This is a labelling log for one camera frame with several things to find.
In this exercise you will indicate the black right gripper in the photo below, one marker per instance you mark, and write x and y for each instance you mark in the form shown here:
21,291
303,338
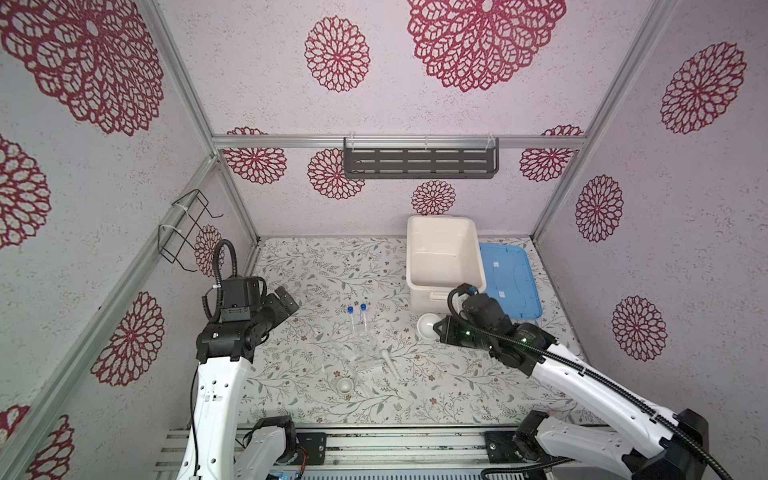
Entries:
446,334

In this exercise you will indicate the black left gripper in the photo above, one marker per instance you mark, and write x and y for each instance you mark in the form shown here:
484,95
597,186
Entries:
279,311

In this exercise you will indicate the large white porcelain bowl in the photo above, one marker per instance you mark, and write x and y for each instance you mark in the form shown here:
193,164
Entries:
425,326

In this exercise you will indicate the blue capped test tube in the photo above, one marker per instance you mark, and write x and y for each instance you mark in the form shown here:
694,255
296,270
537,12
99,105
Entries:
352,322
362,319

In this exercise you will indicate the white plastic storage bin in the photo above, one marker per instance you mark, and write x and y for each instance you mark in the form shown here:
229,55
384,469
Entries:
442,252

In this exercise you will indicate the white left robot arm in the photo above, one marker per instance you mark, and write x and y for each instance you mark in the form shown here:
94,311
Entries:
225,353

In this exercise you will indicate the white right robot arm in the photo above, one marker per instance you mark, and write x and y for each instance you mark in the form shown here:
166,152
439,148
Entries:
642,441

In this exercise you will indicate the blue plastic lid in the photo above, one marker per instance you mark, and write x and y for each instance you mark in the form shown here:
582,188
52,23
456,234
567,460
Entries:
510,281

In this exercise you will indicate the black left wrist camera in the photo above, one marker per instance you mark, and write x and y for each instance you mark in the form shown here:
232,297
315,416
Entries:
241,298

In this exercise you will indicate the black wire wall rack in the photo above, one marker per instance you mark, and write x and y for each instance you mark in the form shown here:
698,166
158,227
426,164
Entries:
175,237

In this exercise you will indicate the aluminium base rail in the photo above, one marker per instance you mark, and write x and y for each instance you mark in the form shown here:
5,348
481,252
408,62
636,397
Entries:
390,447

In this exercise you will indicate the dark grey wall shelf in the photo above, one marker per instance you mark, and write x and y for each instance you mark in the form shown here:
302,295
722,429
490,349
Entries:
399,162

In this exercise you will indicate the aluminium frame corner post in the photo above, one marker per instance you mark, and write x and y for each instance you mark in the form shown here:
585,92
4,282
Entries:
651,30

